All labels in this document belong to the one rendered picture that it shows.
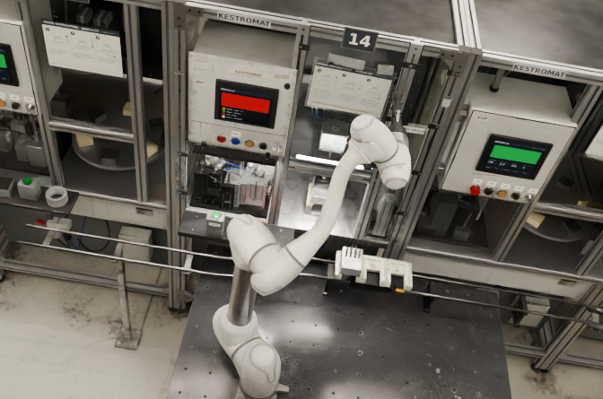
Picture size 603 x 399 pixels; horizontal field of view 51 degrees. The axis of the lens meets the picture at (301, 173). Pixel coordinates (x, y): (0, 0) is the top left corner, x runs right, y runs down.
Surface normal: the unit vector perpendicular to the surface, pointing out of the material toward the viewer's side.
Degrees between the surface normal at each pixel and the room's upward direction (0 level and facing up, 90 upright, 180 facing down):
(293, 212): 0
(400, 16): 0
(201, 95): 90
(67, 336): 0
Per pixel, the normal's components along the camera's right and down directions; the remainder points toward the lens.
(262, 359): 0.19, -0.64
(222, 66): -0.11, 0.70
